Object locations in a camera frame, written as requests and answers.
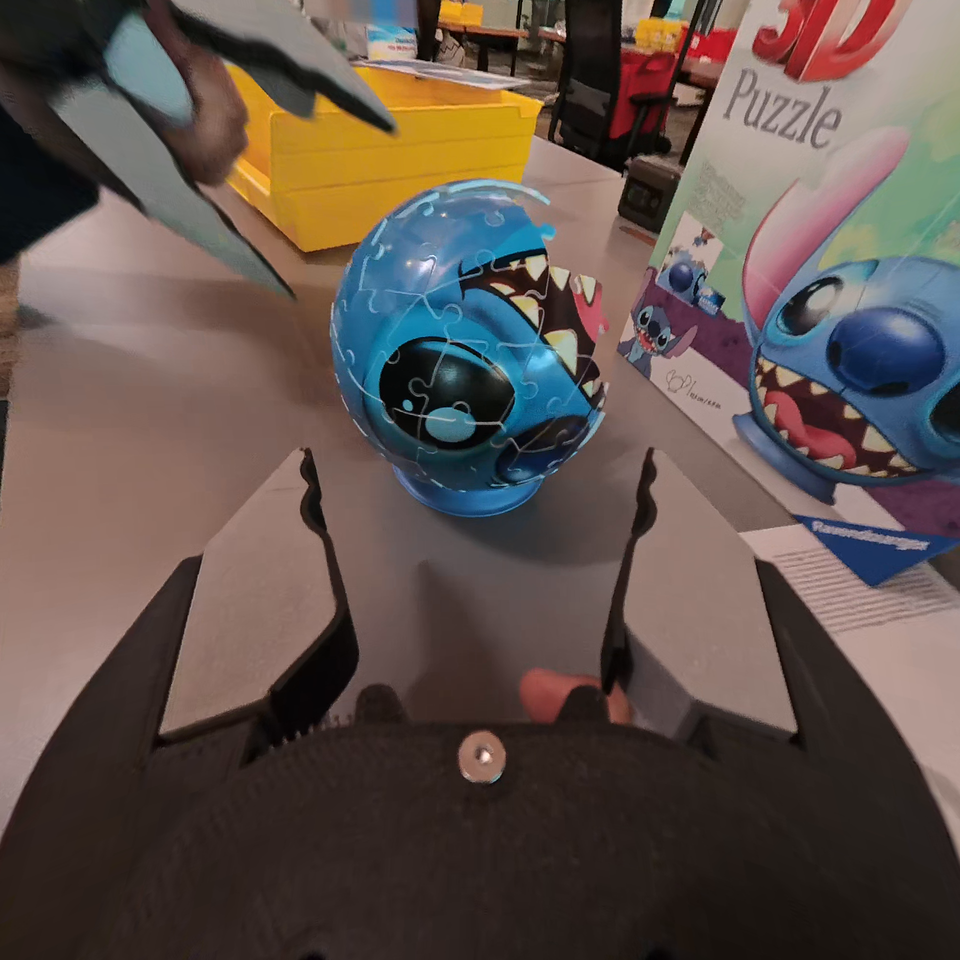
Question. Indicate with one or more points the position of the person's left forearm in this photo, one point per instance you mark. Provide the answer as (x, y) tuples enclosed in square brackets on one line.
[(37, 210)]

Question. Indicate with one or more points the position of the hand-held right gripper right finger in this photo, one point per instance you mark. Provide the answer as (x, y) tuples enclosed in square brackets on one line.
[(705, 622)]

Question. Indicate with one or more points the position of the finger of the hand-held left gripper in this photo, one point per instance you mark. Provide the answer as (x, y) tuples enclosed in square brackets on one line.
[(300, 45), (165, 187)]

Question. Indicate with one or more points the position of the person's right hand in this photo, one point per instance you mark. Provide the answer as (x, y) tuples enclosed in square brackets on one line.
[(555, 690)]

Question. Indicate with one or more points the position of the white wipes canister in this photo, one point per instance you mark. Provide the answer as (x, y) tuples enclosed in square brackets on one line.
[(391, 41)]

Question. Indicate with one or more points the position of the yellow crates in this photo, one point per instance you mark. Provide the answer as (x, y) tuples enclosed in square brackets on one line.
[(661, 36)]

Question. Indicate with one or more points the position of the yellow plastic bin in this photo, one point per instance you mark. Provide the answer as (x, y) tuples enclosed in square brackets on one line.
[(390, 157)]

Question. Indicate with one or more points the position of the green printed puzzle box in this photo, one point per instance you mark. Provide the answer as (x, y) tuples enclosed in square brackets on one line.
[(825, 225)]

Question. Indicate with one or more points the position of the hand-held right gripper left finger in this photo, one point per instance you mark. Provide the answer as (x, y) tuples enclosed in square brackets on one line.
[(240, 622)]

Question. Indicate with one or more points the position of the black office chair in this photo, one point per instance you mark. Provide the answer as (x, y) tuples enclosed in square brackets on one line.
[(589, 75)]

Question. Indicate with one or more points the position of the white instruction sheet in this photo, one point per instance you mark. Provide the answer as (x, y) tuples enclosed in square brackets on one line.
[(862, 675)]

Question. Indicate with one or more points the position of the blue puzzle ball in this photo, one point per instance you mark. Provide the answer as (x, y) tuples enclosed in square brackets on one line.
[(450, 337)]

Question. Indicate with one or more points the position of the blue plastic ball stand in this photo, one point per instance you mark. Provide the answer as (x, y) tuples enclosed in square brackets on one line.
[(465, 502)]

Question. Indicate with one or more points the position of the person's left hand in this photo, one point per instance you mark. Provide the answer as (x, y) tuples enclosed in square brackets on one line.
[(221, 127)]

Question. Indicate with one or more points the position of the white blue printed paper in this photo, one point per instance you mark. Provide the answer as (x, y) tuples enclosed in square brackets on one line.
[(450, 73)]

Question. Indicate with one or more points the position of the dark grey power bank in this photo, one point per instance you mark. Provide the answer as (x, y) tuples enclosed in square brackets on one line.
[(649, 191)]

